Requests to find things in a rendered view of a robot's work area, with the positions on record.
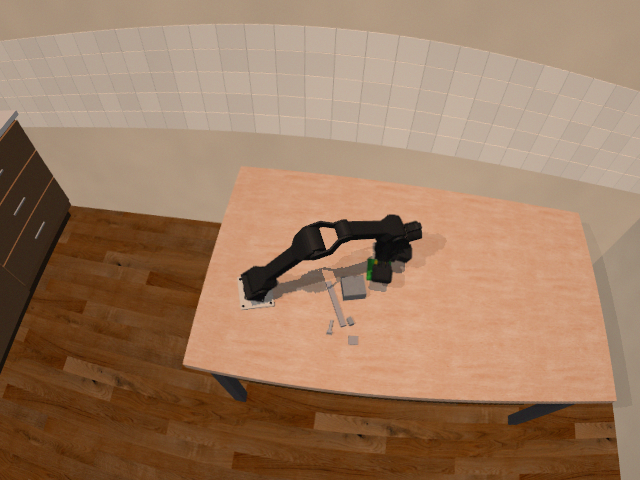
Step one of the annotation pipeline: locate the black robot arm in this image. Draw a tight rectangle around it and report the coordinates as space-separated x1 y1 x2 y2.
241 214 422 302

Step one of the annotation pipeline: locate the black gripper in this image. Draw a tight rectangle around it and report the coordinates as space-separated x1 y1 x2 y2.
371 243 396 284

